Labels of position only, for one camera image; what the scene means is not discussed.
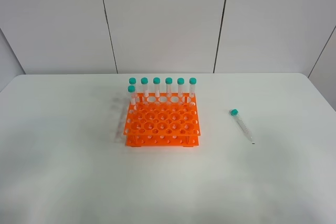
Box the orange test tube rack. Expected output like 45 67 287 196
123 92 201 147

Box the second row teal-capped tube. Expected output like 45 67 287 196
128 85 137 105

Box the teal-capped test tube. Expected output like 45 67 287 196
229 109 255 144

